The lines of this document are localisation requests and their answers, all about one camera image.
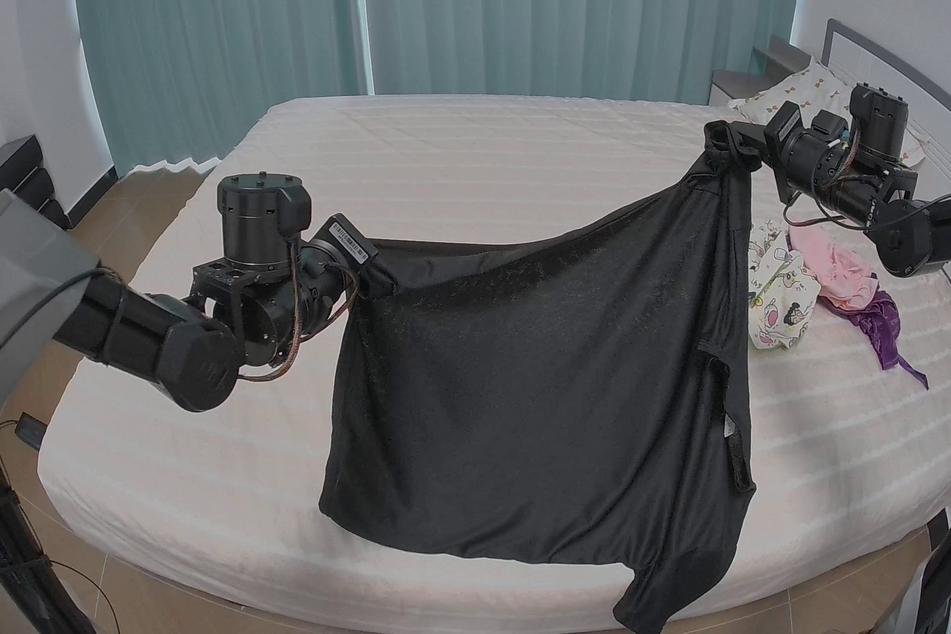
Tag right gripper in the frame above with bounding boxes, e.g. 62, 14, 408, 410
754, 129, 855, 209

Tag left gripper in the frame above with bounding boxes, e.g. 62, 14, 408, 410
299, 239, 371, 329

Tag black T-shirt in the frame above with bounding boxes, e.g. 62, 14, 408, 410
318, 120, 770, 634

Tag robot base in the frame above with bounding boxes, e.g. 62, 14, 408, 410
902, 553, 931, 634

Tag bed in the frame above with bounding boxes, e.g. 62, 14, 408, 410
37, 18, 951, 634

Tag white printed pillow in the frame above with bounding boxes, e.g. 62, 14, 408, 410
732, 55, 927, 169

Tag pink garment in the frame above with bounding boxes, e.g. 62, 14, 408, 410
788, 222, 879, 313

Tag grey bedside table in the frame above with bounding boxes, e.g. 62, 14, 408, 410
709, 35, 812, 112

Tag white printed pyjamas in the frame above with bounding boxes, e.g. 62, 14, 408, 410
746, 217, 822, 351

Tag purple garment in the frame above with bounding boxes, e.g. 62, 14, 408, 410
832, 289, 931, 392

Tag black chest of drawers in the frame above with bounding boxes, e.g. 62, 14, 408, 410
0, 133, 73, 232

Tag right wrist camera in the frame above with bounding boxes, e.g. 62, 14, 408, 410
764, 102, 803, 153

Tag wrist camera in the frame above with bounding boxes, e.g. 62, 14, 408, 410
764, 102, 803, 153
324, 213, 380, 280

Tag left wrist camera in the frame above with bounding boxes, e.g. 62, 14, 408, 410
324, 213, 380, 280

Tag black cable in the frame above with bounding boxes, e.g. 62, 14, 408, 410
0, 267, 120, 350

